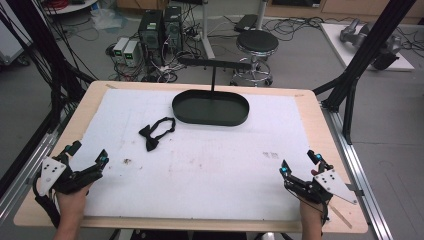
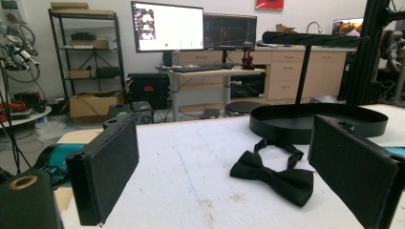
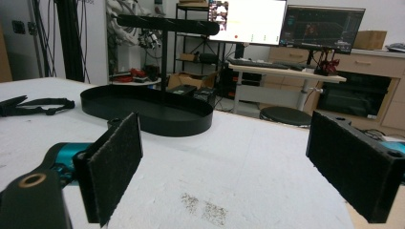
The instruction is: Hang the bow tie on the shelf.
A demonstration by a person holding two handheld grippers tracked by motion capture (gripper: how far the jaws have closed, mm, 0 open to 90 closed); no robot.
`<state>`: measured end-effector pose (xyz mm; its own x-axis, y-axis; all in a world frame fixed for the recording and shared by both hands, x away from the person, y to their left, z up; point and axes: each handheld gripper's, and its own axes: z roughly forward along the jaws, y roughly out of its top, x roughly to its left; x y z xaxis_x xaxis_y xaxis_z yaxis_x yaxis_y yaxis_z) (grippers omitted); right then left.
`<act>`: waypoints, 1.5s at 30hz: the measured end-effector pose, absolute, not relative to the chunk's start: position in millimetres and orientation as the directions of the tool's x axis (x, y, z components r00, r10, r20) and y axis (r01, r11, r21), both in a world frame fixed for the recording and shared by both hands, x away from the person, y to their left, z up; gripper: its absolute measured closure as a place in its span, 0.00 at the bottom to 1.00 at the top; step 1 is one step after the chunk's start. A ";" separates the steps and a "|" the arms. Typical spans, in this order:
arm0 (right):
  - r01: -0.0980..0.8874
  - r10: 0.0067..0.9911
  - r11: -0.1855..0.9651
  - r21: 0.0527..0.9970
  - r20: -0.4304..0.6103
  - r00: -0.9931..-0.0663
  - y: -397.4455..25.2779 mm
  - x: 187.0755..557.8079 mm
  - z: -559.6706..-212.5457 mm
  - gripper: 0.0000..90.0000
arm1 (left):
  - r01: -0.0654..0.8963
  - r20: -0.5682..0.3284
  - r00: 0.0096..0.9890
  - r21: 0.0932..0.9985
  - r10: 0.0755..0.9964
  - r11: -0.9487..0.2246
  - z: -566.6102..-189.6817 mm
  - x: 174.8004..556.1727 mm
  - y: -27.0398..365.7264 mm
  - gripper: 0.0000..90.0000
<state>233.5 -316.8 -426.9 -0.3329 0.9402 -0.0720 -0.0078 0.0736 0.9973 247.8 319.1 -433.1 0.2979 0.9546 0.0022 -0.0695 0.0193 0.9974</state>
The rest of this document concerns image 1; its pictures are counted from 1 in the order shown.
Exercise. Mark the white desk leg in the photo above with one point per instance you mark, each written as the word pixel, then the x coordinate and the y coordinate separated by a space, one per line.
pixel 262 15
pixel 206 33

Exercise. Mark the black flat box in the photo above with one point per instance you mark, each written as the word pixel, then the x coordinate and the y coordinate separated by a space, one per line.
pixel 246 22

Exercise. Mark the black computer tower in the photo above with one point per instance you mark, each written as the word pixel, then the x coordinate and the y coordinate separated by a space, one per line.
pixel 173 28
pixel 151 35

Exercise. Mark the grey equipment case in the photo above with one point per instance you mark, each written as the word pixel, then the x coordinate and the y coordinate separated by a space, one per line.
pixel 10 43

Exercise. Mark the person's right hand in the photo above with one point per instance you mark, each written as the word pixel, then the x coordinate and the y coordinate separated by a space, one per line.
pixel 311 213

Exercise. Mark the clear plastic bag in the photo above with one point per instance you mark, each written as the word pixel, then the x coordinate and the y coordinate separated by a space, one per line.
pixel 106 18

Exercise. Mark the person's left hand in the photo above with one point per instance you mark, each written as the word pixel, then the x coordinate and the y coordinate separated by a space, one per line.
pixel 71 205

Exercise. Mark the aluminium rail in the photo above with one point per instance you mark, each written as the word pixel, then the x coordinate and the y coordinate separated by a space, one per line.
pixel 23 173
pixel 363 173

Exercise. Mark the black bow tie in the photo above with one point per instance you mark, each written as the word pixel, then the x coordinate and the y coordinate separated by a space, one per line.
pixel 151 138

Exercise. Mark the white power supply box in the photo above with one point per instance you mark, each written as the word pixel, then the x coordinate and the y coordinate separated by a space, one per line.
pixel 131 53
pixel 120 48

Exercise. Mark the white round table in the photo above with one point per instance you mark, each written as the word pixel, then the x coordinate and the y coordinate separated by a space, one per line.
pixel 71 6

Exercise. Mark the white table mat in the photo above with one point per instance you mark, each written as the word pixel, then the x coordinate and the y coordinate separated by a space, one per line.
pixel 206 166

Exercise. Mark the black stand with oval base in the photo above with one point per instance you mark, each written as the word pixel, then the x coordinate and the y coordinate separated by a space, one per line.
pixel 210 108

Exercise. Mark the black round stool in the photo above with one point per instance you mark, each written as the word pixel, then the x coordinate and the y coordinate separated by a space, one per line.
pixel 257 43

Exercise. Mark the black frame post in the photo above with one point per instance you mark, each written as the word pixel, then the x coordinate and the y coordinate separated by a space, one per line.
pixel 43 50
pixel 370 50

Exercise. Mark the white floor board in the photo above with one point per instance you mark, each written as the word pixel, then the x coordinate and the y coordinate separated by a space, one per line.
pixel 340 46

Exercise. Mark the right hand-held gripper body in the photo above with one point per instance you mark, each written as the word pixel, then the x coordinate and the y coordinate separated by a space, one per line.
pixel 333 185

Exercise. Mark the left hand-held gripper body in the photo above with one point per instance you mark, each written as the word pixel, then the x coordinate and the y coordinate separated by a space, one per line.
pixel 52 171

